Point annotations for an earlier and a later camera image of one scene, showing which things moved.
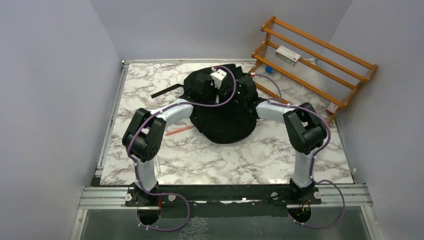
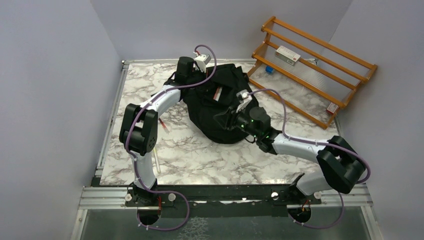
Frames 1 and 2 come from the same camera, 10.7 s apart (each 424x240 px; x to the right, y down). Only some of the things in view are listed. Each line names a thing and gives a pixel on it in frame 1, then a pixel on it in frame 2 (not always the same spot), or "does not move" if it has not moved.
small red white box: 332,108 does not move
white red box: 287,55 does not move
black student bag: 224,101 does not move
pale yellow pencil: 158,166 does not move
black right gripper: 236,84 -> 227,119
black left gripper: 216,91 -> 203,75
